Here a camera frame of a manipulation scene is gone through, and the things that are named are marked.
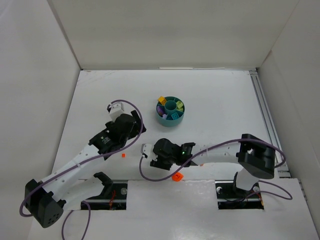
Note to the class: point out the light green sloped lego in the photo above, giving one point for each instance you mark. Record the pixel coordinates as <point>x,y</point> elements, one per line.
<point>179,104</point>

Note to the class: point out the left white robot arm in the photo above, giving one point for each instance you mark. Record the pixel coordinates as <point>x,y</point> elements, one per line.
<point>46,200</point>

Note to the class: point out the light green small lego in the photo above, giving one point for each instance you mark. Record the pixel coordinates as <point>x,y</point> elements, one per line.
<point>180,109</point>

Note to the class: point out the purple printed curved lego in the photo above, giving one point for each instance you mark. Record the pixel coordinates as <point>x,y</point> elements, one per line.
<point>160,111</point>

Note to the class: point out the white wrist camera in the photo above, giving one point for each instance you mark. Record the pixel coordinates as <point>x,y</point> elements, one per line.
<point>115,110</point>
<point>147,151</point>

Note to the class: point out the teal divided round container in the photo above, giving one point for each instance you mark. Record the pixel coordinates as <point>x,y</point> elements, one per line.
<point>169,108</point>

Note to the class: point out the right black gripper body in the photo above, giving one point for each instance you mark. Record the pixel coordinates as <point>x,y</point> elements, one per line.
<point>155,161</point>

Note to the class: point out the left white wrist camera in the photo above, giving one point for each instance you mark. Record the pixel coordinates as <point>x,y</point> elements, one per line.
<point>115,110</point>

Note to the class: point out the orange round lego lower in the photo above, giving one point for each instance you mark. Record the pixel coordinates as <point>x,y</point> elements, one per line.
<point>177,177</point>

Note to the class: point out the yellow square lego brick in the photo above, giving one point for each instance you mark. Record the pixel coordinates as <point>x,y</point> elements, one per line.
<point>162,100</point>

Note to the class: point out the teal square lego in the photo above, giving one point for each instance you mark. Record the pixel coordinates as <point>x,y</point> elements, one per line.
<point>175,116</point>

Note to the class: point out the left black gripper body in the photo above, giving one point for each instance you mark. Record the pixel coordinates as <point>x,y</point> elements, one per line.
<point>136,122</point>

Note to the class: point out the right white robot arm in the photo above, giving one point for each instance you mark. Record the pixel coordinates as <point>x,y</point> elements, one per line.
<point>256,157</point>

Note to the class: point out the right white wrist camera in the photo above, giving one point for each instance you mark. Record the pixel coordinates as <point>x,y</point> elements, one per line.
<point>147,151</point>

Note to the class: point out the aluminium rail right edge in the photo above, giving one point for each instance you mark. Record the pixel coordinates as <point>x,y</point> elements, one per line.
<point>283,171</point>

